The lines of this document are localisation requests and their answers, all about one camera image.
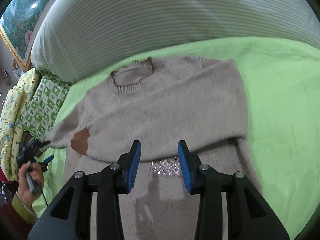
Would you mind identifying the yellow cartoon print blanket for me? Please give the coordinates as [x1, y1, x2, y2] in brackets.
[1, 68, 40, 181]

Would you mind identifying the gold framed flower painting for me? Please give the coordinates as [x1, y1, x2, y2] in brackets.
[1, 0, 55, 70]

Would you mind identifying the striped white green duvet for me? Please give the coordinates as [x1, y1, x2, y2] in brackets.
[31, 0, 319, 84]

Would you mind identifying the light green bed sheet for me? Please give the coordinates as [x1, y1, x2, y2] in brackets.
[31, 36, 320, 240]

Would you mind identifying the beige knitted sweater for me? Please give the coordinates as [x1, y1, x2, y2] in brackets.
[45, 56, 261, 239]

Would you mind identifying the person's left hand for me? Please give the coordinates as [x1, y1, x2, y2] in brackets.
[16, 161, 45, 209]

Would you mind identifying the green checkered leaf pillow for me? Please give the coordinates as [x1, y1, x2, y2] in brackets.
[16, 72, 70, 140]

